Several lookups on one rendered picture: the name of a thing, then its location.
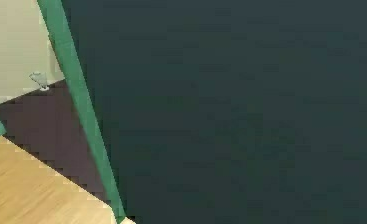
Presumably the dark green room door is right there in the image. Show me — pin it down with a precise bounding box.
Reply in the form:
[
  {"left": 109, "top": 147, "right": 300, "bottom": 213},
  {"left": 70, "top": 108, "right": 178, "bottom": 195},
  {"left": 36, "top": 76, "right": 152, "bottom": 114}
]
[{"left": 60, "top": 0, "right": 367, "bottom": 224}]

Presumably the grey door stopper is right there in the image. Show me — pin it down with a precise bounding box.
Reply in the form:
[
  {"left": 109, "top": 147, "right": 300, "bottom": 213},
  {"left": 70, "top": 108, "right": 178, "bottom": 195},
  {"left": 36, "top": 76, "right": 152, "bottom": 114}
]
[{"left": 28, "top": 70, "right": 51, "bottom": 92}]

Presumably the green door frame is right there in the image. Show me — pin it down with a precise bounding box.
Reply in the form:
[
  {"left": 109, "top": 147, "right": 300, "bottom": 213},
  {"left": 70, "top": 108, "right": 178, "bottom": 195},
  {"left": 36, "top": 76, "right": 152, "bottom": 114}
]
[{"left": 0, "top": 0, "right": 127, "bottom": 224}]

